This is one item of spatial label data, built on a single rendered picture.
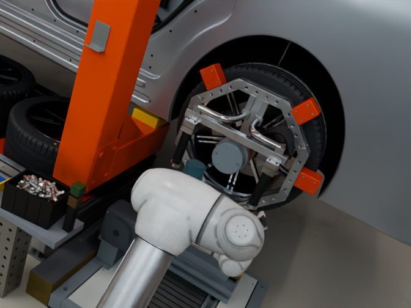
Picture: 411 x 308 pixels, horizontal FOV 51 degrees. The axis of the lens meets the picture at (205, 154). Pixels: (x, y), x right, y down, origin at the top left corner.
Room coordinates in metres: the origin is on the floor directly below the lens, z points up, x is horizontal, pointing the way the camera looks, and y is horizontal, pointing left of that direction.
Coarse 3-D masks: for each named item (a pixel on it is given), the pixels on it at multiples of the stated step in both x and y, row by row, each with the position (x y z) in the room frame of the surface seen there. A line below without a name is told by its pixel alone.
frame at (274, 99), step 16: (240, 80) 1.70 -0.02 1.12; (208, 96) 1.72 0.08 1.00; (256, 96) 1.68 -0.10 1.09; (272, 96) 1.66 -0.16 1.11; (288, 112) 1.64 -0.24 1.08; (176, 144) 1.73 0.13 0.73; (304, 144) 1.62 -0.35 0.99; (304, 160) 1.61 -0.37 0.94; (288, 176) 1.62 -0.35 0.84; (224, 192) 1.71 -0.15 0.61; (272, 192) 1.66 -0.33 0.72; (288, 192) 1.61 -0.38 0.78
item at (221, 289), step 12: (180, 264) 1.70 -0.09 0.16; (192, 264) 1.74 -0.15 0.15; (180, 276) 1.69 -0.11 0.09; (192, 276) 1.68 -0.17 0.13; (204, 276) 1.67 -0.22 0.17; (216, 276) 1.71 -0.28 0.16; (240, 276) 1.78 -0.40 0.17; (204, 288) 1.66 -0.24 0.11; (216, 288) 1.65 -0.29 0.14; (228, 288) 1.68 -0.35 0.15; (228, 300) 1.63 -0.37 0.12
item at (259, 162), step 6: (246, 102) 1.94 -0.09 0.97; (240, 108) 1.95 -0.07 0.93; (270, 108) 1.92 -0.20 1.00; (276, 108) 1.93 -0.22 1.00; (264, 114) 1.92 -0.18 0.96; (270, 114) 1.91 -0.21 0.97; (276, 114) 1.91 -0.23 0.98; (264, 120) 1.92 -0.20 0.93; (276, 120) 1.91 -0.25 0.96; (234, 126) 1.95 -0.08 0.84; (270, 138) 1.90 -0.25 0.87; (276, 138) 1.90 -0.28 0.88; (282, 138) 1.89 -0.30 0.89; (258, 162) 1.90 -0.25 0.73; (264, 162) 1.90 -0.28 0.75
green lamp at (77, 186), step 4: (72, 184) 1.26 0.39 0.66; (76, 184) 1.27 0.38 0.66; (80, 184) 1.28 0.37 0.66; (84, 184) 1.29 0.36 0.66; (72, 188) 1.26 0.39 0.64; (76, 188) 1.25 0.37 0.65; (80, 188) 1.25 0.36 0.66; (84, 188) 1.27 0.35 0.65; (72, 192) 1.25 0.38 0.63; (76, 192) 1.25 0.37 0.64; (80, 192) 1.25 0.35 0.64; (84, 192) 1.28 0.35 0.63; (76, 196) 1.25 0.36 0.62; (80, 196) 1.26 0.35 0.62
